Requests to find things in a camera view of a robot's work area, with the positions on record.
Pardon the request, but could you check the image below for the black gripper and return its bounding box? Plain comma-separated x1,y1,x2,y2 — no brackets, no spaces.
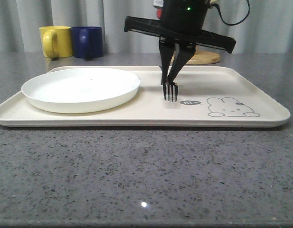
124,0,236,85

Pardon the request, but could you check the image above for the silver metal fork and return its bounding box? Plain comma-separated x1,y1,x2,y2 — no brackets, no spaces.
161,68,179,102

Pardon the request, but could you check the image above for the white round plate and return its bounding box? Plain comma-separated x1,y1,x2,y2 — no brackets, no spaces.
21,67,141,114

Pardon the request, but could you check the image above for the wooden mug tree stand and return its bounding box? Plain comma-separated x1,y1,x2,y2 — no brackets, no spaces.
187,49,220,65

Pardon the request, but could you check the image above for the red mug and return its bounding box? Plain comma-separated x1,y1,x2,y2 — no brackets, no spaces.
156,9,162,19

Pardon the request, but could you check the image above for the cream rabbit serving tray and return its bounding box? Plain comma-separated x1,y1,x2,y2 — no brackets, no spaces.
0,66,291,127

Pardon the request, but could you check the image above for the dark blue mug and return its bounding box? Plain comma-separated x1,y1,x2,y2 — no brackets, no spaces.
70,26,104,59

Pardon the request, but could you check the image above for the grey curtain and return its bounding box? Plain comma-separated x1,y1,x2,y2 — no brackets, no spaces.
0,0,293,53

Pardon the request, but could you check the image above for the yellow mug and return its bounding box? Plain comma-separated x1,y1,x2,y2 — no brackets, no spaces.
39,26,73,59

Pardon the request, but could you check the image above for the black cable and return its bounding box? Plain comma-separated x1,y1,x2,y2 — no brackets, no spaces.
209,0,251,26

